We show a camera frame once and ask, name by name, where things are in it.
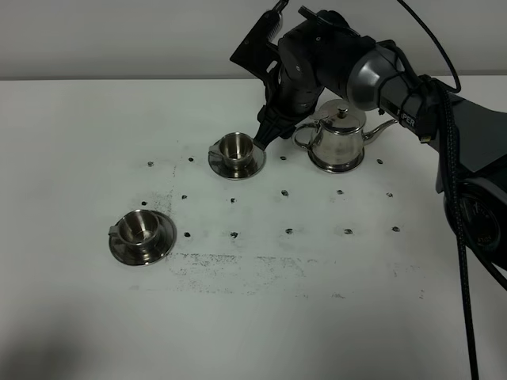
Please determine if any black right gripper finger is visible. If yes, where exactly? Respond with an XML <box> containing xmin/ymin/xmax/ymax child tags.
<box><xmin>253</xmin><ymin>104</ymin><xmax>295</xmax><ymax>150</ymax></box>

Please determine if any stainless steel teacup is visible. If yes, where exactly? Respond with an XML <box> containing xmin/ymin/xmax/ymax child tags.
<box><xmin>208</xmin><ymin>132</ymin><xmax>254</xmax><ymax>170</ymax></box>
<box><xmin>109</xmin><ymin>209</ymin><xmax>161</xmax><ymax>249</ymax></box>

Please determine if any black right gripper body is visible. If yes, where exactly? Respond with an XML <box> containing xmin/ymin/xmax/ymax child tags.
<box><xmin>261</xmin><ymin>59</ymin><xmax>323</xmax><ymax>119</ymax></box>

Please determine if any stainless steel saucer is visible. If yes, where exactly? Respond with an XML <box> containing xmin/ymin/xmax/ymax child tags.
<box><xmin>208</xmin><ymin>132</ymin><xmax>266</xmax><ymax>181</ymax></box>
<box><xmin>109</xmin><ymin>210</ymin><xmax>177</xmax><ymax>266</ymax></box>

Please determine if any steel saucer under teapot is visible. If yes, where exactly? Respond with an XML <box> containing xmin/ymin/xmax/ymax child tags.
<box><xmin>307</xmin><ymin>150</ymin><xmax>365</xmax><ymax>173</ymax></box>

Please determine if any stainless steel teapot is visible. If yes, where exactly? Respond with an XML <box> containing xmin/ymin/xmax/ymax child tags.
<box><xmin>292</xmin><ymin>99</ymin><xmax>397</xmax><ymax>165</ymax></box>

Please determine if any far stainless steel teacup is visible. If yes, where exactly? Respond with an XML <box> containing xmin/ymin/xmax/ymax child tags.
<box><xmin>208</xmin><ymin>132</ymin><xmax>254</xmax><ymax>170</ymax></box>

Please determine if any near stainless steel saucer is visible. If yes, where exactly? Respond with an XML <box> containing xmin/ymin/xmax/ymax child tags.
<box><xmin>109</xmin><ymin>210</ymin><xmax>177</xmax><ymax>266</ymax></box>

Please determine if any far stainless steel saucer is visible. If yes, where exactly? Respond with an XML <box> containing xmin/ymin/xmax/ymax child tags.
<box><xmin>208</xmin><ymin>132</ymin><xmax>266</xmax><ymax>181</ymax></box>

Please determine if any near stainless steel teacup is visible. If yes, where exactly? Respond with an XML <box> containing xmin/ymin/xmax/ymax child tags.
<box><xmin>109</xmin><ymin>209</ymin><xmax>161</xmax><ymax>249</ymax></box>

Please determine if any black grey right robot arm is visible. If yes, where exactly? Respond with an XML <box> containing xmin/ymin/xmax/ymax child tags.
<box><xmin>256</xmin><ymin>2</ymin><xmax>506</xmax><ymax>268</ymax></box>

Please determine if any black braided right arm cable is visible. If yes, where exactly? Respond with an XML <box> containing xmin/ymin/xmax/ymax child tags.
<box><xmin>395</xmin><ymin>0</ymin><xmax>482</xmax><ymax>380</ymax></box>

